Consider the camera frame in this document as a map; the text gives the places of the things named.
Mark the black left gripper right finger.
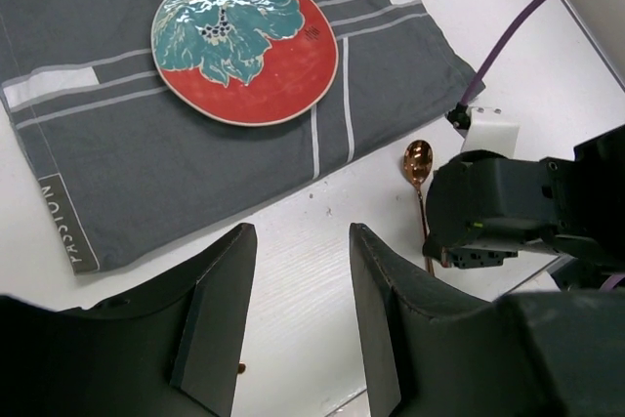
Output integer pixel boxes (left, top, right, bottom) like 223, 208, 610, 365
349, 223, 486, 416

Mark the grey striped cloth placemat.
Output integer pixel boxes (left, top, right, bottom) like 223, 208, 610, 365
1, 0, 474, 275

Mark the red and teal plate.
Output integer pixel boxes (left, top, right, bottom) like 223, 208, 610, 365
150, 0, 339, 127

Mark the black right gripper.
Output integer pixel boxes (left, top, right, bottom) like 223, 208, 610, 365
422, 127, 624, 273

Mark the copper spoon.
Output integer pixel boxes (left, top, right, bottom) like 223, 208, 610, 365
400, 140, 437, 272

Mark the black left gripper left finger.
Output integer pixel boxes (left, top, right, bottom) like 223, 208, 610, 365
89, 224, 257, 415

